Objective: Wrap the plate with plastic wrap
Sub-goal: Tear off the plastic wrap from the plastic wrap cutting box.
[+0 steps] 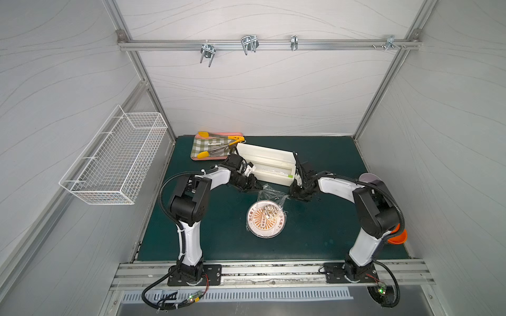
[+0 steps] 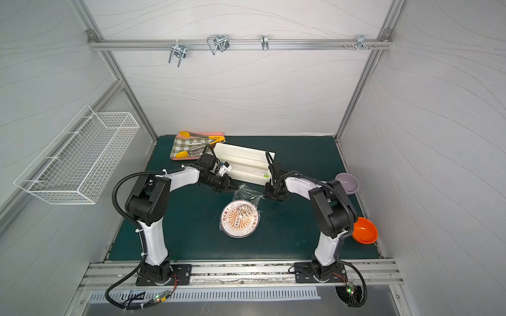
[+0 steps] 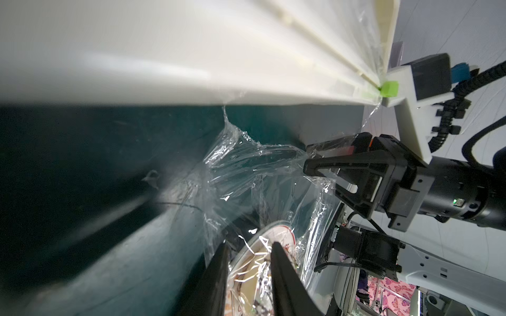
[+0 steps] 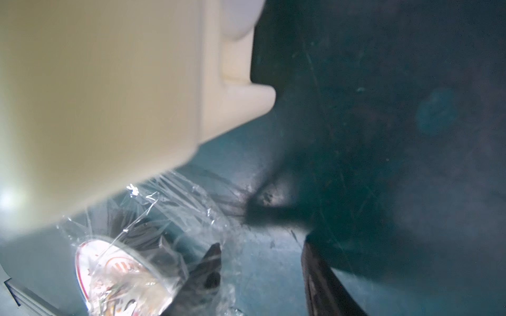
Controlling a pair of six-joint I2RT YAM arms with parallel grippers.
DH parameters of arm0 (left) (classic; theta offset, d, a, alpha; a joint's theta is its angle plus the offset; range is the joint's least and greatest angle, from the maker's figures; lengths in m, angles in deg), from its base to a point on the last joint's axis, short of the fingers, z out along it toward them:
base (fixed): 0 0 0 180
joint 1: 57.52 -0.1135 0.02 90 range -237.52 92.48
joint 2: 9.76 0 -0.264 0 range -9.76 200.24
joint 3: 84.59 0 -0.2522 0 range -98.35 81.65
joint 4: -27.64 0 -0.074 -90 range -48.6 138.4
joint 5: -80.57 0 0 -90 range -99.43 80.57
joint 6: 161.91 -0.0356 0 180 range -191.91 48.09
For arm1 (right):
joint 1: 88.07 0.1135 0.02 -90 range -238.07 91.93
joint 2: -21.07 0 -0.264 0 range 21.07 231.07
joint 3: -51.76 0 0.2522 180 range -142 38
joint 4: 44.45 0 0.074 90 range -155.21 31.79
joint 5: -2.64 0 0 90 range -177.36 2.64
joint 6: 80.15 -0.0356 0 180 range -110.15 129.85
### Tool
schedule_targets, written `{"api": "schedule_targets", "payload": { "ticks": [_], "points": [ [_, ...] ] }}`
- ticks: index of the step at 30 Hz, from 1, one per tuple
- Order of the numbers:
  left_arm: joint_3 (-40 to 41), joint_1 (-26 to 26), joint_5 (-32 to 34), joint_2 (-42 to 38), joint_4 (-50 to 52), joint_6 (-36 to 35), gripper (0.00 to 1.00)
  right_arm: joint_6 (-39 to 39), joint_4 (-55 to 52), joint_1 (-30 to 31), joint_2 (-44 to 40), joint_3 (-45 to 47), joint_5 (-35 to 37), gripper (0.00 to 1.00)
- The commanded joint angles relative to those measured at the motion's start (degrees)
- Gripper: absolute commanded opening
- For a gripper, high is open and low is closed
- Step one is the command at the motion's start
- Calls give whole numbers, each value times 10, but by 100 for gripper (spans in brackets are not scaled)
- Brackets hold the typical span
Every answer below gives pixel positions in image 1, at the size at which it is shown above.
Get white plastic wrap dispenser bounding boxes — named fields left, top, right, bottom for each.
left=237, top=143, right=296, bottom=186

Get round patterned plate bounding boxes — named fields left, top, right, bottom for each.
left=246, top=200, right=287, bottom=239

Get clear plastic wrap sheet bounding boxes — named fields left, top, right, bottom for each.
left=246, top=184, right=289, bottom=239

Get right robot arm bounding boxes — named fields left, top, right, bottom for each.
left=289, top=161, right=405, bottom=283

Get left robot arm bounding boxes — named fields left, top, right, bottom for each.
left=158, top=154, right=262, bottom=284

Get yellow tongs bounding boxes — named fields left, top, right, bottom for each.
left=196, top=132, right=245, bottom=160

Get pink tray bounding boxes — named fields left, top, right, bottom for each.
left=190, top=132, right=245, bottom=161

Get green checkered cloth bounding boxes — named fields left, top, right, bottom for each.
left=191, top=136, right=241, bottom=159

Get purple bowl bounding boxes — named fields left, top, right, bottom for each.
left=358, top=172, right=381, bottom=183

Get orange bowl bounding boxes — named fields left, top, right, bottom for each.
left=387, top=224, right=408, bottom=245

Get metal hook clamp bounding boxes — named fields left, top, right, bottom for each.
left=241, top=35, right=259, bottom=55
left=200, top=43, right=216, bottom=67
left=291, top=35, right=299, bottom=51
left=372, top=35, right=407, bottom=51

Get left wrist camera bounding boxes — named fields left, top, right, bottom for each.
left=243, top=162, right=256, bottom=177

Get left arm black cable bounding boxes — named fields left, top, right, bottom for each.
left=157, top=170, right=206, bottom=230

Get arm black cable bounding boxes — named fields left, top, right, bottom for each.
left=157, top=170, right=206, bottom=230
left=315, top=170, right=407, bottom=238

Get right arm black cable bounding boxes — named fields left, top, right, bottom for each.
left=315, top=170, right=407, bottom=238

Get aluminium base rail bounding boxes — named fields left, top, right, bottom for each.
left=110, top=259, right=436, bottom=290

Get white wire basket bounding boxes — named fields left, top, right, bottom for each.
left=59, top=105, right=167, bottom=205

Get aluminium top rail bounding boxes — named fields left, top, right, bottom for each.
left=118, top=38, right=422, bottom=51

